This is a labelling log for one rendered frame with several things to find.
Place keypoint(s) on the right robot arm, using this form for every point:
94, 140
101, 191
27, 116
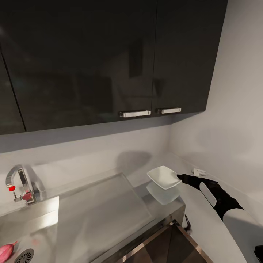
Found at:
245, 230

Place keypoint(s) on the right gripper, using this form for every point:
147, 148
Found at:
187, 179

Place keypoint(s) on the vidalia onion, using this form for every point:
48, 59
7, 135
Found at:
6, 251

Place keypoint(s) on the bowl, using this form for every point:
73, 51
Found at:
164, 177

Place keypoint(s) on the cabinet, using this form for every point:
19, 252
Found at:
11, 120
84, 62

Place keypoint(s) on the drop in sink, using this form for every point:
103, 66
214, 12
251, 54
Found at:
76, 226

